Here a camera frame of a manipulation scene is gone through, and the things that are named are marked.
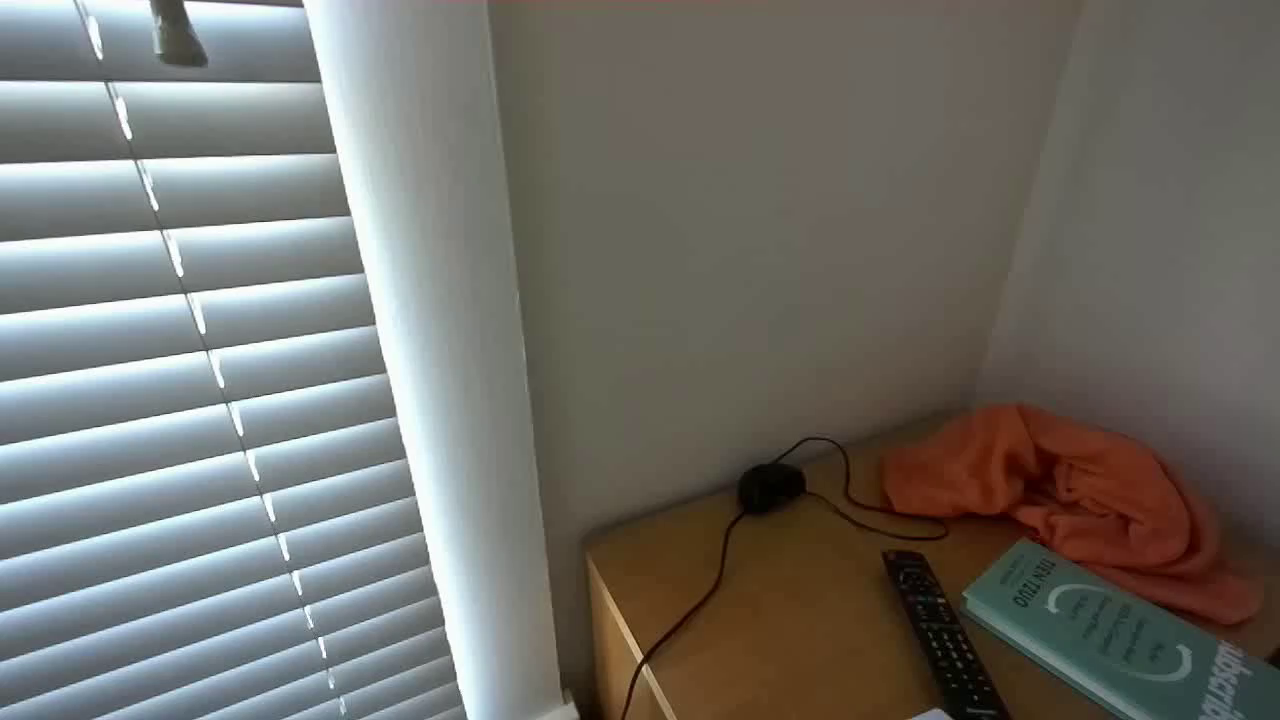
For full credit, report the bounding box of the teal paperback book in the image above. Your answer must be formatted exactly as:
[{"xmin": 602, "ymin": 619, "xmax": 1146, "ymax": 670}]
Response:
[{"xmin": 956, "ymin": 538, "xmax": 1280, "ymax": 720}]

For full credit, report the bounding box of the small black round device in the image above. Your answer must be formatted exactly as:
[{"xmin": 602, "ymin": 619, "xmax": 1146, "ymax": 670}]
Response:
[{"xmin": 736, "ymin": 461, "xmax": 812, "ymax": 519}]

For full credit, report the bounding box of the black remote control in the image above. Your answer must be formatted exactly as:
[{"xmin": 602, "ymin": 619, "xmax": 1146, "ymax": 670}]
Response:
[{"xmin": 875, "ymin": 543, "xmax": 1016, "ymax": 720}]

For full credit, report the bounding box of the orange cloth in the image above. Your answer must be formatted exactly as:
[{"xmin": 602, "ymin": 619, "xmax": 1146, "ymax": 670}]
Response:
[{"xmin": 875, "ymin": 399, "xmax": 1264, "ymax": 632}]

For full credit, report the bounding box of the white slatted window blind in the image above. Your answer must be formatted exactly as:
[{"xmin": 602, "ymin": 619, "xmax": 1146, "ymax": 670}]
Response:
[{"xmin": 0, "ymin": 0, "xmax": 473, "ymax": 720}]

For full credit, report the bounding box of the dark blind wand knob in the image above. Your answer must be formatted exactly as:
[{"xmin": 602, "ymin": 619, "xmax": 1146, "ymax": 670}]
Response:
[{"xmin": 143, "ymin": 0, "xmax": 210, "ymax": 71}]

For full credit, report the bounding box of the white window frame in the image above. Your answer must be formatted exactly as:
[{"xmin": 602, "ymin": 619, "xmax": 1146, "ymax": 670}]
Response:
[{"xmin": 300, "ymin": 0, "xmax": 582, "ymax": 720}]

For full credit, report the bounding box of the thin black cable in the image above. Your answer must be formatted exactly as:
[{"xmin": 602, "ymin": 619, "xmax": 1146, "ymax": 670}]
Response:
[{"xmin": 611, "ymin": 433, "xmax": 956, "ymax": 720}]

